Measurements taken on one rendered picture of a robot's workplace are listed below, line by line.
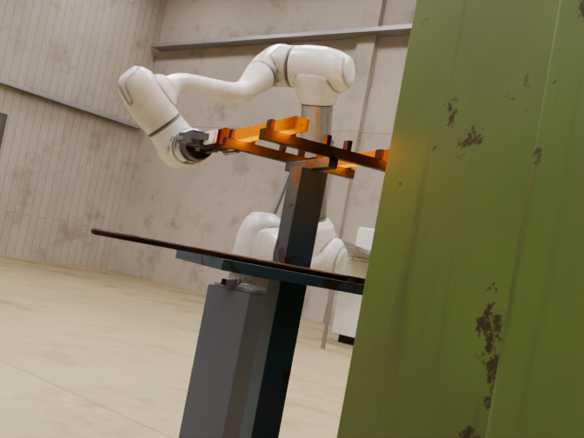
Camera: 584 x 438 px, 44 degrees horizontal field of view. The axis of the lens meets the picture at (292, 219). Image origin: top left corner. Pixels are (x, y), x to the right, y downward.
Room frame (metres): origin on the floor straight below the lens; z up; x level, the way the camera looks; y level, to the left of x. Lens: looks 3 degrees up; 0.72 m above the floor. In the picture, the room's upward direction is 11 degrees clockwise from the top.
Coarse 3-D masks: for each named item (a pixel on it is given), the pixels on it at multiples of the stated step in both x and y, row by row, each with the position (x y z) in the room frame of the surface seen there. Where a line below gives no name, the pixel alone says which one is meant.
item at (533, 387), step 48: (576, 0) 0.73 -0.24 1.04; (576, 48) 0.72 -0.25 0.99; (576, 96) 0.71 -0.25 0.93; (576, 144) 0.70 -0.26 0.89; (528, 192) 0.75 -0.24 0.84; (576, 192) 0.69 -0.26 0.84; (528, 240) 0.74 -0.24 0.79; (576, 240) 0.68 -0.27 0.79; (528, 288) 0.73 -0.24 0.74; (576, 288) 0.67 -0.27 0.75; (528, 336) 0.72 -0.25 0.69; (576, 336) 0.66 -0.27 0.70; (528, 384) 0.71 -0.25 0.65; (576, 384) 0.66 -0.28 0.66; (528, 432) 0.70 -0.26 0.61; (576, 432) 0.65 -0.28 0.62
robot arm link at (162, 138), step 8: (176, 120) 1.87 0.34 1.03; (184, 120) 1.90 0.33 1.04; (168, 128) 1.86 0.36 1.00; (176, 128) 1.87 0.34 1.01; (184, 128) 1.88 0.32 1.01; (152, 136) 1.88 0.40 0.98; (160, 136) 1.87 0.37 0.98; (168, 136) 1.86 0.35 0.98; (160, 144) 1.88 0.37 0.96; (168, 144) 1.87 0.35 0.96; (160, 152) 1.91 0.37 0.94; (168, 152) 1.88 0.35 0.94; (168, 160) 1.91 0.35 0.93; (176, 160) 1.87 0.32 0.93; (176, 168) 1.94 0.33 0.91; (184, 168) 1.93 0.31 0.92
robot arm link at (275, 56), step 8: (272, 48) 2.29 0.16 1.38; (280, 48) 2.26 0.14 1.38; (288, 48) 2.24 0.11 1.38; (256, 56) 2.26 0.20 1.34; (264, 56) 2.24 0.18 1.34; (272, 56) 2.24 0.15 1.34; (280, 56) 2.23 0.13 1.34; (288, 56) 2.22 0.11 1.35; (272, 64) 2.23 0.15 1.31; (280, 64) 2.23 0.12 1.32; (280, 72) 2.24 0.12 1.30; (280, 80) 2.26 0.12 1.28
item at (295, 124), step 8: (280, 120) 1.34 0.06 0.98; (288, 120) 1.30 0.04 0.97; (296, 120) 1.28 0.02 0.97; (304, 120) 1.28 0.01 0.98; (224, 128) 1.61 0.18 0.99; (248, 128) 1.48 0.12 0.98; (256, 128) 1.43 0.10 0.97; (280, 128) 1.33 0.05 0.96; (288, 128) 1.30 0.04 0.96; (296, 128) 1.28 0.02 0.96; (304, 128) 1.29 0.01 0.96; (224, 136) 1.59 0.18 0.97; (240, 136) 1.51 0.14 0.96; (248, 136) 1.47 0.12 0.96; (256, 136) 1.45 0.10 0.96; (216, 144) 1.66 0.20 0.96
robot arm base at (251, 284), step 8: (232, 272) 2.48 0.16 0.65; (224, 280) 2.44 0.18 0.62; (232, 280) 2.43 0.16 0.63; (240, 280) 2.45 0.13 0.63; (248, 280) 2.44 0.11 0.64; (256, 280) 2.45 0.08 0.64; (264, 280) 2.46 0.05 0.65; (232, 288) 2.45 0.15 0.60; (240, 288) 2.43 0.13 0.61; (248, 288) 2.41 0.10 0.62; (256, 288) 2.44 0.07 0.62; (264, 288) 2.46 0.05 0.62
